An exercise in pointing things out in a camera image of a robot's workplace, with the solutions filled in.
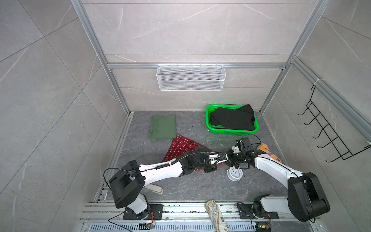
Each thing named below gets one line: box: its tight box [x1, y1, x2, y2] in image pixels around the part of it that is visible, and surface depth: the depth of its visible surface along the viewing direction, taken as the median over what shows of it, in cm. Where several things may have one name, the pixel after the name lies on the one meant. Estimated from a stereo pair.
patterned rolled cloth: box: [205, 199, 230, 232], surface depth 71 cm
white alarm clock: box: [226, 165, 243, 182], surface depth 85 cm
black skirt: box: [209, 103, 256, 131], surface depth 106 cm
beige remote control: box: [144, 184, 164, 195], surface depth 80 cm
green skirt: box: [148, 114, 177, 140], surface depth 112 cm
